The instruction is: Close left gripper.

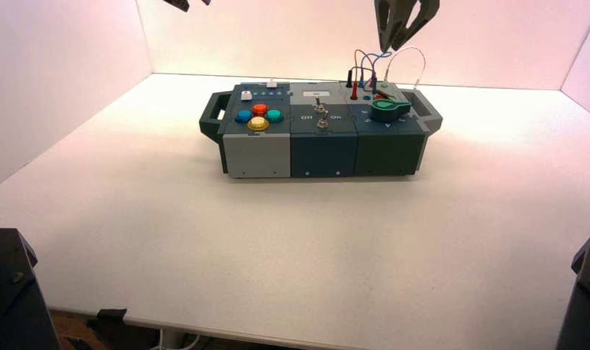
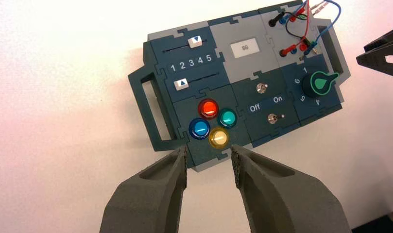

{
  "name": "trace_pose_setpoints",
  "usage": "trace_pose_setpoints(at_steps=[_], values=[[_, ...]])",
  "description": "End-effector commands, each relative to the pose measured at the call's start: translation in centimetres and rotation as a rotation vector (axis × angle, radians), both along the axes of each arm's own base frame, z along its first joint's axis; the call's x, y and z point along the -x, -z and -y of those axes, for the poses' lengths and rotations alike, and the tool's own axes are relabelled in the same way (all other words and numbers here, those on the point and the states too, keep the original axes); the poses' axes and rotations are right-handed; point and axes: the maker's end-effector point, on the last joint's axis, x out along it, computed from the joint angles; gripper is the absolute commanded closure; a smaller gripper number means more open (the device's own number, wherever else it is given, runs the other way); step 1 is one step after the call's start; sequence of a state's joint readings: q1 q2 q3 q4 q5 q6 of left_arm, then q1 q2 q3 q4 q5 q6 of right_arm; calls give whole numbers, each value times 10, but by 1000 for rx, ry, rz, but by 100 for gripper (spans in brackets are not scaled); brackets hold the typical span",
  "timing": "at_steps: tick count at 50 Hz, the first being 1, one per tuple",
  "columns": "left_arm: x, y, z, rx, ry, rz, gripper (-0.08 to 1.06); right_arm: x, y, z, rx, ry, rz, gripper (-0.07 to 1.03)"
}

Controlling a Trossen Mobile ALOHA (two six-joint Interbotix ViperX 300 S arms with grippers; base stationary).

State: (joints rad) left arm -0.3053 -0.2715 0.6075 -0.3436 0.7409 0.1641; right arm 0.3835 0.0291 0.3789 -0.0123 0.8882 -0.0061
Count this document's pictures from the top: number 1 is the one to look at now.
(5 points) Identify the white looped jumper cable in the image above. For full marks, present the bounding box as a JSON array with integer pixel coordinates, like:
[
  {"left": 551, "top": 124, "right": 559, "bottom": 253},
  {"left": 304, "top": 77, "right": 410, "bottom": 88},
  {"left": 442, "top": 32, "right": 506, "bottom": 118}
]
[{"left": 384, "top": 46, "right": 427, "bottom": 93}]

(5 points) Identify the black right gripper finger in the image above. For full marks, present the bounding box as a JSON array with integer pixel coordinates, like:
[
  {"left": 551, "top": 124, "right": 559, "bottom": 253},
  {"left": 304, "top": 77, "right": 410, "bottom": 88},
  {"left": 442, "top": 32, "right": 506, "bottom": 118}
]
[
  {"left": 390, "top": 0, "right": 441, "bottom": 53},
  {"left": 374, "top": 0, "right": 419, "bottom": 53}
]

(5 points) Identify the green rotary knob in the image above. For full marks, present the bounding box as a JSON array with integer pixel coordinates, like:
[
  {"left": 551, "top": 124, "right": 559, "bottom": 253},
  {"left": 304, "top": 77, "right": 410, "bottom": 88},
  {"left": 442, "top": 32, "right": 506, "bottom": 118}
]
[{"left": 369, "top": 98, "right": 413, "bottom": 123}]

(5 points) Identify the white cable under table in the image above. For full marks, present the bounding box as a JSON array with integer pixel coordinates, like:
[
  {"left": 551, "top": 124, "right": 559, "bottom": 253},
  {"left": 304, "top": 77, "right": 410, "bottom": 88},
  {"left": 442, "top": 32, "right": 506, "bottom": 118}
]
[{"left": 148, "top": 329, "right": 202, "bottom": 350}]

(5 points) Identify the grey jumper cable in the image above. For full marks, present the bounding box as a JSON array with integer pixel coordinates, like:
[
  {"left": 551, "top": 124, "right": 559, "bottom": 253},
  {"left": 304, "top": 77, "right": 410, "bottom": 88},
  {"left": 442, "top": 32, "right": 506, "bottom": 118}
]
[{"left": 353, "top": 48, "right": 377, "bottom": 77}]

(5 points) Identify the right robot arm black base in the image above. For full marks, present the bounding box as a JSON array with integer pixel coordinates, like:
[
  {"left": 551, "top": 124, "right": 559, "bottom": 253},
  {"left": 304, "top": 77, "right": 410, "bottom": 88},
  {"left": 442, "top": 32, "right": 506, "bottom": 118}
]
[{"left": 554, "top": 233, "right": 590, "bottom": 350}]

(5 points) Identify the black table clamp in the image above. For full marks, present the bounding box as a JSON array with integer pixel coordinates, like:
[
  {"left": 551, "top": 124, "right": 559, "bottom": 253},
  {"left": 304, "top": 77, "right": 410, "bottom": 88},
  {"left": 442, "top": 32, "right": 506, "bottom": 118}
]
[{"left": 85, "top": 308, "right": 128, "bottom": 340}]

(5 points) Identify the left robot arm black base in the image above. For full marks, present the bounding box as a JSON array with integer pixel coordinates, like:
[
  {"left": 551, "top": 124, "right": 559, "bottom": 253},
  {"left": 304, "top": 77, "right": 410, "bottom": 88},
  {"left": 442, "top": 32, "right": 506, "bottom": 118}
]
[{"left": 0, "top": 227, "right": 62, "bottom": 350}]

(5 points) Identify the grey modular task box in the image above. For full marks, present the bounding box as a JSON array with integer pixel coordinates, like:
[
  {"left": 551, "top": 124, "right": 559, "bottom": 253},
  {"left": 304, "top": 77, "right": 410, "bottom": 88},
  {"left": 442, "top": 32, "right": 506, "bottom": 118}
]
[{"left": 199, "top": 80, "right": 444, "bottom": 179}]

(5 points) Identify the blue jumper cable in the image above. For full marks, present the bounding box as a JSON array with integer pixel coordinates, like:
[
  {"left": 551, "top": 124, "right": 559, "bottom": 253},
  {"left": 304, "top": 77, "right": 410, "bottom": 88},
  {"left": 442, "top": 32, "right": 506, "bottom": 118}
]
[{"left": 360, "top": 50, "right": 393, "bottom": 77}]

